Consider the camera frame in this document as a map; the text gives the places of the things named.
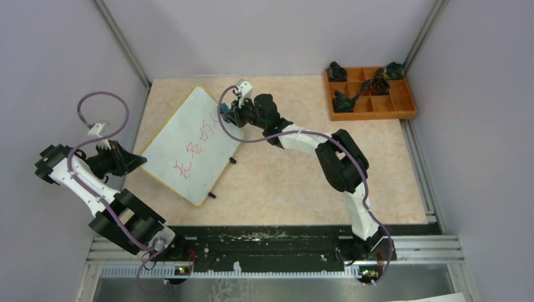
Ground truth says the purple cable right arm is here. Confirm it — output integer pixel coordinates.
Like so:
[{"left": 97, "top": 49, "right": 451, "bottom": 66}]
[{"left": 217, "top": 85, "right": 395, "bottom": 286}]

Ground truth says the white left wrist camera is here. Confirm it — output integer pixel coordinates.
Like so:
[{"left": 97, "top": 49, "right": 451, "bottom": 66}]
[{"left": 88, "top": 121, "right": 111, "bottom": 150}]

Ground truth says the dark rolled cloth centre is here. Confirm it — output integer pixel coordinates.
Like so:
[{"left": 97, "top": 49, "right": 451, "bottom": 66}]
[{"left": 369, "top": 77, "right": 390, "bottom": 96}]

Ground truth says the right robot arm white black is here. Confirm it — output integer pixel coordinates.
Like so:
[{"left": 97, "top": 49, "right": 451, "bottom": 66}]
[{"left": 218, "top": 94, "right": 383, "bottom": 259}]

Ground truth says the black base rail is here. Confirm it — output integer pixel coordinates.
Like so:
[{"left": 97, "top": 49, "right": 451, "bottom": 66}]
[{"left": 159, "top": 225, "right": 440, "bottom": 277}]

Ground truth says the dark rolled cloth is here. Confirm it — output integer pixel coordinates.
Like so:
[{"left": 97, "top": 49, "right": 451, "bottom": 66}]
[
  {"left": 369, "top": 77, "right": 390, "bottom": 96},
  {"left": 326, "top": 61, "right": 348, "bottom": 82},
  {"left": 382, "top": 62, "right": 405, "bottom": 80}
]

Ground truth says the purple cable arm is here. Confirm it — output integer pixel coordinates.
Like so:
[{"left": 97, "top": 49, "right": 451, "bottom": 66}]
[
  {"left": 217, "top": 85, "right": 395, "bottom": 286},
  {"left": 77, "top": 91, "right": 168, "bottom": 294}
]

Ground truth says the dark rolled cloth far left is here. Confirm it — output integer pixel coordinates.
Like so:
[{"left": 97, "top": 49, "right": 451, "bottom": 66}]
[{"left": 326, "top": 61, "right": 348, "bottom": 82}]

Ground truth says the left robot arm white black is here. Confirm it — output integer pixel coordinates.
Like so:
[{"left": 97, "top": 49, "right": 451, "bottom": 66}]
[{"left": 35, "top": 141, "right": 189, "bottom": 260}]

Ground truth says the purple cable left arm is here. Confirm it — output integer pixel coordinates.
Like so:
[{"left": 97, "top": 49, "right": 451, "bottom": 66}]
[{"left": 77, "top": 91, "right": 168, "bottom": 294}]

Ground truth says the white whiteboard with yellow frame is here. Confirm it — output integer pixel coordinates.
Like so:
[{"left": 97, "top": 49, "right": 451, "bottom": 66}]
[{"left": 141, "top": 86, "right": 244, "bottom": 206}]

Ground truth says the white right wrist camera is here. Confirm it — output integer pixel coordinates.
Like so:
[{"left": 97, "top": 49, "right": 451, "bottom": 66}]
[{"left": 232, "top": 79, "right": 253, "bottom": 108}]

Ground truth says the dark cloth lower left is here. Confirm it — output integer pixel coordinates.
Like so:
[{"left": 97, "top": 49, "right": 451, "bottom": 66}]
[{"left": 331, "top": 81, "right": 372, "bottom": 113}]

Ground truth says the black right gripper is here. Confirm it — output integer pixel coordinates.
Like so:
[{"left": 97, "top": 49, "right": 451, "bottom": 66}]
[{"left": 223, "top": 95, "right": 266, "bottom": 130}]

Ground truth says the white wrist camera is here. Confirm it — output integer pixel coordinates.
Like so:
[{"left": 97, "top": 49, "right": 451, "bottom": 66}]
[
  {"left": 88, "top": 121, "right": 111, "bottom": 150},
  {"left": 232, "top": 79, "right": 253, "bottom": 108}
]

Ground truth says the dark rolled cloth top right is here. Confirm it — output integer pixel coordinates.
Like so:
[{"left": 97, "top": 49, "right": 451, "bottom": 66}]
[{"left": 382, "top": 62, "right": 405, "bottom": 80}]

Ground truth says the orange compartment tray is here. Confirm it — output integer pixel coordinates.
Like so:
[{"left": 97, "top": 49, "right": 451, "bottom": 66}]
[{"left": 322, "top": 64, "right": 418, "bottom": 121}]

